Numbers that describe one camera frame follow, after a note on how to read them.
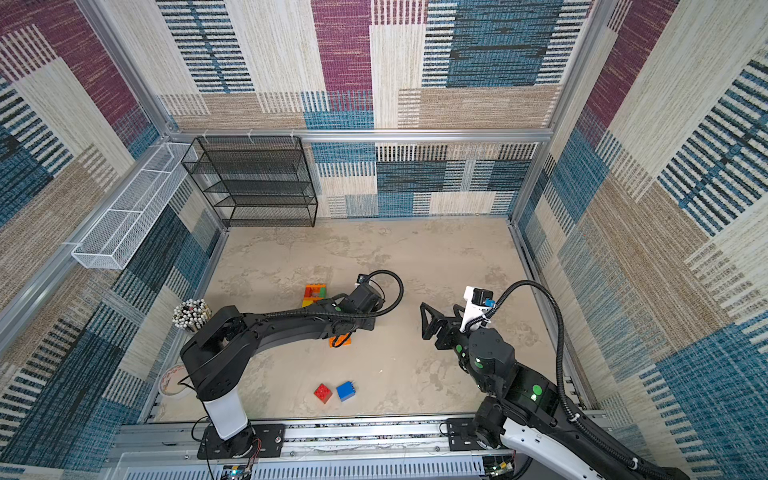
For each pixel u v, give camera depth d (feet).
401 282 2.49
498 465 2.31
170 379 2.73
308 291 3.24
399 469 2.30
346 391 2.65
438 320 1.92
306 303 3.12
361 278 2.68
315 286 3.26
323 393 2.55
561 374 1.64
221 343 1.74
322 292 3.24
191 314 2.47
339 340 2.44
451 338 1.95
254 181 3.62
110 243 2.30
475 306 1.89
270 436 2.43
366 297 2.31
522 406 1.56
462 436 2.39
